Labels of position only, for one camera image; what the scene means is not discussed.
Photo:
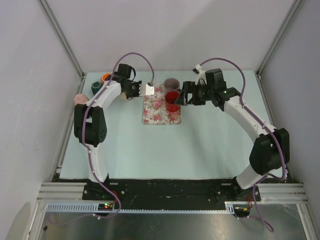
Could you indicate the aluminium frame rail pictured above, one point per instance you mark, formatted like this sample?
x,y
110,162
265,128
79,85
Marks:
x,y
271,193

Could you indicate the orange mug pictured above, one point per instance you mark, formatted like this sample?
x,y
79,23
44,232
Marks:
x,y
105,78

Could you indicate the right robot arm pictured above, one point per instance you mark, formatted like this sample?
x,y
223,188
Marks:
x,y
271,146

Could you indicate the purple mug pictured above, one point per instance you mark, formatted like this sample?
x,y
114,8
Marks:
x,y
171,85

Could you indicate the dark green mug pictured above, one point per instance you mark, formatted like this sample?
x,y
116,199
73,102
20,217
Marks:
x,y
96,86

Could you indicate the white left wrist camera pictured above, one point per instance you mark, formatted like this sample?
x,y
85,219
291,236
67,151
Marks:
x,y
148,90

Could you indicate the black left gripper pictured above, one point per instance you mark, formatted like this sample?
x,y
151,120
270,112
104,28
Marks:
x,y
138,84

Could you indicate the floral pattern tray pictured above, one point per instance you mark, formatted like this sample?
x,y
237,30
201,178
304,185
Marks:
x,y
155,112

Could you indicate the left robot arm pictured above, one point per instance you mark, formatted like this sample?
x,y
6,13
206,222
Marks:
x,y
90,127

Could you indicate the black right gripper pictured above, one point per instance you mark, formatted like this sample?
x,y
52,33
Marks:
x,y
189,87

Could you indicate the pink ceramic mug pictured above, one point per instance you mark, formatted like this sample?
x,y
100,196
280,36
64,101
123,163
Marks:
x,y
80,99

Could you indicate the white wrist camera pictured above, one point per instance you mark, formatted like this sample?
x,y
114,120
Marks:
x,y
200,73
148,90

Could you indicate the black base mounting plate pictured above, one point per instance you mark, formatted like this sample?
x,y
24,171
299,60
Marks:
x,y
219,189

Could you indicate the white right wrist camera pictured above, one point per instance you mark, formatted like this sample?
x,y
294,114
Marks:
x,y
200,73

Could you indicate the grey slotted cable duct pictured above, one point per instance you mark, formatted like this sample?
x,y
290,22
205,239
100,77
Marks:
x,y
97,207

